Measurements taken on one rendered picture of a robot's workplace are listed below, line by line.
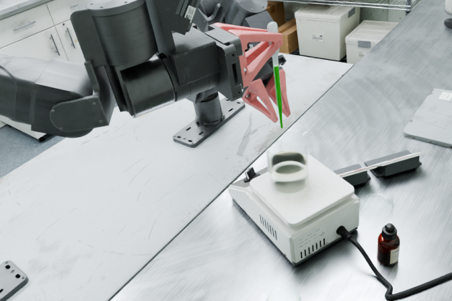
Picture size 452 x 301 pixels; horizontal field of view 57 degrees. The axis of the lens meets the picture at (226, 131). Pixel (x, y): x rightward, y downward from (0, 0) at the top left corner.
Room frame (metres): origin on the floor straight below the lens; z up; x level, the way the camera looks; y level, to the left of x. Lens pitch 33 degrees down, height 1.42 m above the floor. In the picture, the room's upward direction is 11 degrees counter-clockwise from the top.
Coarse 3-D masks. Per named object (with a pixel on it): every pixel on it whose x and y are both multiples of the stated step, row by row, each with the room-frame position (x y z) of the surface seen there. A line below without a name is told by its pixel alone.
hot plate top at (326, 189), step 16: (320, 176) 0.49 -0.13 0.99; (336, 176) 0.49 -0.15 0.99; (256, 192) 0.49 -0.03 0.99; (272, 192) 0.48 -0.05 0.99; (304, 192) 0.47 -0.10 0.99; (320, 192) 0.46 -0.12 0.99; (336, 192) 0.45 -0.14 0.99; (352, 192) 0.45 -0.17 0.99; (272, 208) 0.45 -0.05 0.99; (288, 208) 0.44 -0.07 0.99; (304, 208) 0.43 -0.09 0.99; (320, 208) 0.43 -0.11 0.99; (288, 224) 0.41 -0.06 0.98
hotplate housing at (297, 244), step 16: (240, 192) 0.53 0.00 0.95; (256, 208) 0.49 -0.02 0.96; (336, 208) 0.44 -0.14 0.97; (352, 208) 0.44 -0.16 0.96; (272, 224) 0.44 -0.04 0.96; (304, 224) 0.42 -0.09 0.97; (320, 224) 0.42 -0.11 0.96; (336, 224) 0.43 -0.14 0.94; (352, 224) 0.44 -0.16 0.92; (272, 240) 0.45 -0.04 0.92; (288, 240) 0.41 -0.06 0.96; (304, 240) 0.41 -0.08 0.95; (320, 240) 0.42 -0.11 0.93; (336, 240) 0.44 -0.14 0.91; (288, 256) 0.41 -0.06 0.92; (304, 256) 0.41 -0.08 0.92
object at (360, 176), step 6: (342, 168) 0.60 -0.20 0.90; (348, 168) 0.60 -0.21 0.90; (354, 168) 0.59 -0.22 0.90; (360, 168) 0.59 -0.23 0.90; (372, 168) 0.55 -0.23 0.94; (348, 174) 0.54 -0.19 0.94; (354, 174) 0.55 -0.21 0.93; (360, 174) 0.55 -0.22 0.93; (366, 174) 0.55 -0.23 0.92; (348, 180) 0.55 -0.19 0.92; (354, 180) 0.55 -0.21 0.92; (360, 180) 0.55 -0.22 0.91; (366, 180) 0.55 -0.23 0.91
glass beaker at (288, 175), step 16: (272, 144) 0.51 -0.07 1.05; (288, 144) 0.52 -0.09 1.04; (304, 144) 0.50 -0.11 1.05; (272, 160) 0.47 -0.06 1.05; (288, 160) 0.46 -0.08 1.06; (304, 160) 0.47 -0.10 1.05; (272, 176) 0.48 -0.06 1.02; (288, 176) 0.46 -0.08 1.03; (304, 176) 0.47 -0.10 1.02; (288, 192) 0.46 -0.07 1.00
